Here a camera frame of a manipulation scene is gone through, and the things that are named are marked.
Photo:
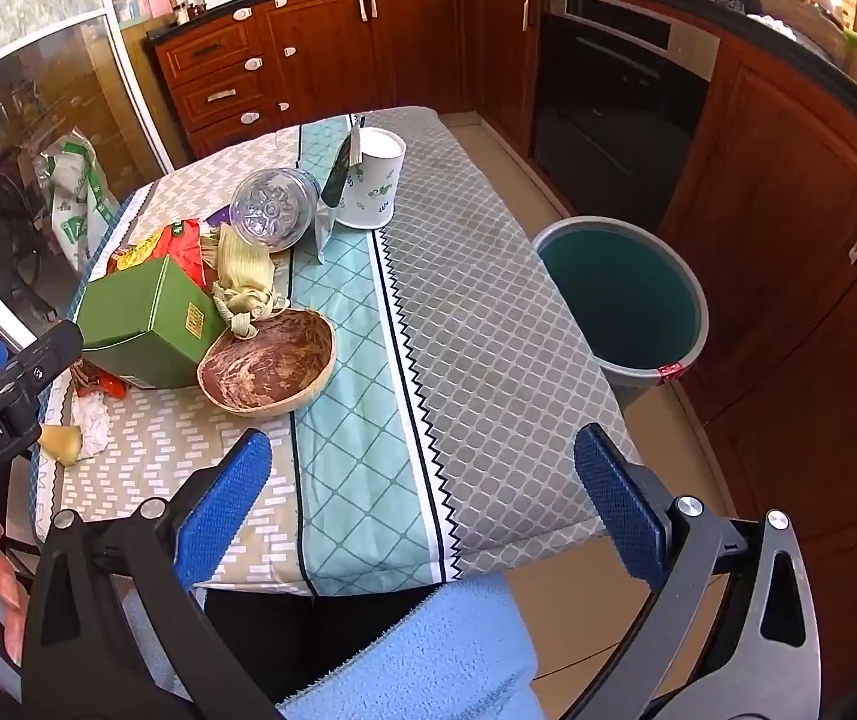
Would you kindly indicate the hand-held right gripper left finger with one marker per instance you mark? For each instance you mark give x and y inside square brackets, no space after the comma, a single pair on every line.
[229,495]

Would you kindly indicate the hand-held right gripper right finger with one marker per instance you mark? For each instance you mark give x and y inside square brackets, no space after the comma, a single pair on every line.
[615,495]

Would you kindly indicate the red drink can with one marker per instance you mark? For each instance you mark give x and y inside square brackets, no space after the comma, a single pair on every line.
[102,384]

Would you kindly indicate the green cardboard box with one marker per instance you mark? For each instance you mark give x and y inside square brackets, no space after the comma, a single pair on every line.
[143,307]

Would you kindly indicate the red yellow snack wrapper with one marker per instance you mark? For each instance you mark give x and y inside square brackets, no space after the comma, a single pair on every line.
[181,247]

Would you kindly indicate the grey teal trash bin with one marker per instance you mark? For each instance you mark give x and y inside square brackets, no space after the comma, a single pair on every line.
[623,300]

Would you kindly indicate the pale corn husk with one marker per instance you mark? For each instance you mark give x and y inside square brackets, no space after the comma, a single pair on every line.
[241,270]

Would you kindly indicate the white leaf-print paper cup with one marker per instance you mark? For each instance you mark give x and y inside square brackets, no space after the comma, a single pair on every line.
[372,187]

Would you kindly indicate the crumpled white tissue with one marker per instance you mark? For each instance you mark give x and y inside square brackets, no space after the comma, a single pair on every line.
[91,427]

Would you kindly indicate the brown coconut shell bowl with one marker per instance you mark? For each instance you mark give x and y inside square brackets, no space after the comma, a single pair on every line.
[263,367]

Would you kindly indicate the green white plastic bag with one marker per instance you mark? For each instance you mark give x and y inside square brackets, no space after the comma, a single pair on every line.
[80,195]

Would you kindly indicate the person's blue fleece jacket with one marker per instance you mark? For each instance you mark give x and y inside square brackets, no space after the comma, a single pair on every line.
[436,652]

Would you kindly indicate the patterned grey teal tablecloth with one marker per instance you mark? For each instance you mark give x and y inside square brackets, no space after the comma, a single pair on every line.
[458,315]

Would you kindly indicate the glass sliding door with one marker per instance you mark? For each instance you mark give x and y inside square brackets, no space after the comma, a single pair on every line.
[38,90]

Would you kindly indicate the large wooden cabinet door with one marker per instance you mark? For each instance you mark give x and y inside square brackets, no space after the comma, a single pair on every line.
[773,225]

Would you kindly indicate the dark green foil packet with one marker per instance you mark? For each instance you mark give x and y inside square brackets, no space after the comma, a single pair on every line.
[338,172]

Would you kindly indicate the black built-in oven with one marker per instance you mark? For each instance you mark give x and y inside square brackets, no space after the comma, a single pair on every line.
[608,112]

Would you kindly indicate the narrow wooden cabinet door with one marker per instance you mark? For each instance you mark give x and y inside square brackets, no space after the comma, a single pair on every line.
[507,60]

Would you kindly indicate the black kitchen countertop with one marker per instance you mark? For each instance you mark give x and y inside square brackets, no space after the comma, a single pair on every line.
[698,6]

